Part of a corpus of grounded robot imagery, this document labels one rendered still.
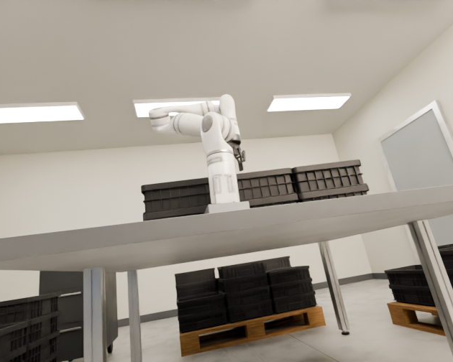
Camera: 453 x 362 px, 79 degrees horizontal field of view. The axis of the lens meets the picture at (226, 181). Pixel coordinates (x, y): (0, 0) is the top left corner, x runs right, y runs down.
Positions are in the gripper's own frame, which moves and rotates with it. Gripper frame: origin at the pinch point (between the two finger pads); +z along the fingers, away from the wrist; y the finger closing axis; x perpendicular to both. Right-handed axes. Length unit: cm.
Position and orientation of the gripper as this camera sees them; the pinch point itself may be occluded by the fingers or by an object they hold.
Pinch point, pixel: (236, 166)
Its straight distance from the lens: 121.7
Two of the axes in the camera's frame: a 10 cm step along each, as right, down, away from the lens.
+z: 1.5, 9.4, -3.0
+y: 6.4, 1.3, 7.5
